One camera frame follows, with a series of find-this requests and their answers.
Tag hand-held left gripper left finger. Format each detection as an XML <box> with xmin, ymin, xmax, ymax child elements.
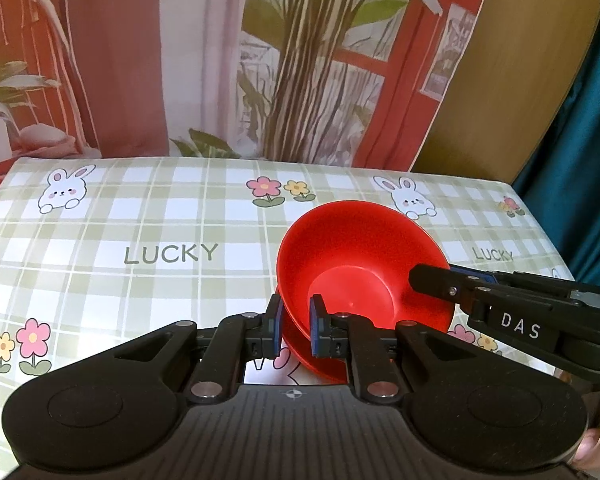
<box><xmin>112</xmin><ymin>293</ymin><xmax>283</xmax><ymax>406</ymax></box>

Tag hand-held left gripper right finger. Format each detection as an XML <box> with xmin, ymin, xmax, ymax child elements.
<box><xmin>310</xmin><ymin>294</ymin><xmax>476</xmax><ymax>406</ymax></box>

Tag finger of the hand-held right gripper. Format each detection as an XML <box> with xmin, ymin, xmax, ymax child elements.
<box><xmin>409</xmin><ymin>264</ymin><xmax>491</xmax><ymax>311</ymax></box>
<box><xmin>450</xmin><ymin>266</ymin><xmax>573</xmax><ymax>295</ymax></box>

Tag red plastic bowl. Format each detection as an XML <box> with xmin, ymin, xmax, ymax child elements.
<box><xmin>276</xmin><ymin>200</ymin><xmax>457</xmax><ymax>336</ymax></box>
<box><xmin>275</xmin><ymin>284</ymin><xmax>396</xmax><ymax>386</ymax></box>

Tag teal curtain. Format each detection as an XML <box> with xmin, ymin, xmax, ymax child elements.
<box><xmin>512</xmin><ymin>0</ymin><xmax>600</xmax><ymax>291</ymax></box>

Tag checked bunny print tablecloth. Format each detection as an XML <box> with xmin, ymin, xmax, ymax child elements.
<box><xmin>0</xmin><ymin>156</ymin><xmax>576</xmax><ymax>480</ymax></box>

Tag wooden board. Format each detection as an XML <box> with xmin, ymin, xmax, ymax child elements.
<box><xmin>410</xmin><ymin>0</ymin><xmax>600</xmax><ymax>183</ymax></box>

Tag printed room scene wall cloth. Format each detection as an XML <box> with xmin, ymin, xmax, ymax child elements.
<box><xmin>0</xmin><ymin>0</ymin><xmax>498</xmax><ymax>196</ymax></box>

